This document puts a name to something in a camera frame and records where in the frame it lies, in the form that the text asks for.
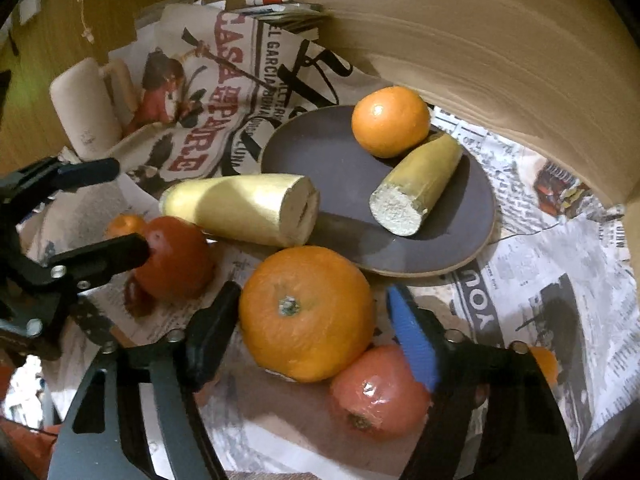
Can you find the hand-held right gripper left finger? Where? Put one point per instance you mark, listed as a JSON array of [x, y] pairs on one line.
[[215, 330]]

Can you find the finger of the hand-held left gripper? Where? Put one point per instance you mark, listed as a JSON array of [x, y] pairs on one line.
[[100, 260], [85, 171]]

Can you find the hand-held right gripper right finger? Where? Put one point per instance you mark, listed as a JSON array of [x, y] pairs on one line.
[[410, 335]]

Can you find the small orange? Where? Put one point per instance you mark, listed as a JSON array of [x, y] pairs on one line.
[[122, 225], [390, 120], [546, 365]]

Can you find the red tomato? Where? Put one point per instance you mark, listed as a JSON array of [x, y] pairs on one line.
[[375, 395], [175, 260]]

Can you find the large orange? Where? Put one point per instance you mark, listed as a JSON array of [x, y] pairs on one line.
[[305, 315]]

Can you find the pale yellow banana half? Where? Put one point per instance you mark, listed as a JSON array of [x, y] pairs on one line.
[[235, 205]]

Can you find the dark round plate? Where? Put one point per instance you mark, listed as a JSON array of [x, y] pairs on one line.
[[330, 160]]

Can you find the greenish banana half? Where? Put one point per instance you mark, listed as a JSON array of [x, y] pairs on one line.
[[415, 180]]

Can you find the white red marker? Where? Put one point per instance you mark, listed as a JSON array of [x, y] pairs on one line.
[[267, 0]]

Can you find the stack of books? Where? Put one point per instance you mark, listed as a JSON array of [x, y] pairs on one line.
[[285, 17]]

